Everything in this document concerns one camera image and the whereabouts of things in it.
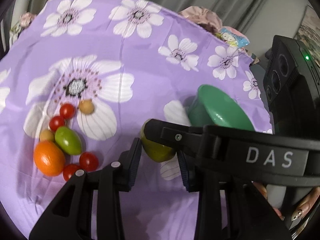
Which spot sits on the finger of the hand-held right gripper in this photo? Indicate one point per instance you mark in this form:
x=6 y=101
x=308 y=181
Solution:
x=175 y=136

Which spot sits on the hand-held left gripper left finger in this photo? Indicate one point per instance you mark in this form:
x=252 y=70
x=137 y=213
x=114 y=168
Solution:
x=133 y=166

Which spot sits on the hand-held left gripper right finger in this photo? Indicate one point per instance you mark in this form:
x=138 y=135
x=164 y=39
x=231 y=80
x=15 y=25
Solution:
x=184 y=175

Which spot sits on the round yellow-green fruit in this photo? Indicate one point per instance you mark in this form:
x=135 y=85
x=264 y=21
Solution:
x=157 y=152

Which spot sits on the red cherry tomato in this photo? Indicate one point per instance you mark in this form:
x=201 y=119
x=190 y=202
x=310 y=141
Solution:
x=67 y=110
x=57 y=123
x=88 y=161
x=70 y=171

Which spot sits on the green plastic bowl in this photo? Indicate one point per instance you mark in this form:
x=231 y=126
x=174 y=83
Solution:
x=220 y=105

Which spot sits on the oblong green fruit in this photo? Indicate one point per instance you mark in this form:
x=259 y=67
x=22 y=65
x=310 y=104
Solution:
x=68 y=140

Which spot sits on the orange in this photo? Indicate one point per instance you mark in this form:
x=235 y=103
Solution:
x=48 y=158

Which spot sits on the person's right hand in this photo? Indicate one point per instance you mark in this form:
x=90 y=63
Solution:
x=303 y=205

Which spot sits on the brown longan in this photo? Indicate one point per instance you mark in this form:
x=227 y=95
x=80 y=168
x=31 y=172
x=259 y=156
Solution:
x=46 y=135
x=86 y=106

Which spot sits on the purple floral tablecloth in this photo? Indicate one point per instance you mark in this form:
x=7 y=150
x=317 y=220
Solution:
x=140 y=62

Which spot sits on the cartoon printed packet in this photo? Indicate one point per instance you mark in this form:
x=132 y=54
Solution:
x=233 y=38

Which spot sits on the pink crumpled cloth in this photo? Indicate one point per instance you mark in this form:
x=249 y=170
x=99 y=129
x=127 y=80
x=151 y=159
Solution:
x=200 y=17

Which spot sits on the pink flower ornament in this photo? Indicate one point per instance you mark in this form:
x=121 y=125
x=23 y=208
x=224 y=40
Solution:
x=25 y=21

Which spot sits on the framed wall picture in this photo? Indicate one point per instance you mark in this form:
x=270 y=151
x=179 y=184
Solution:
x=311 y=27

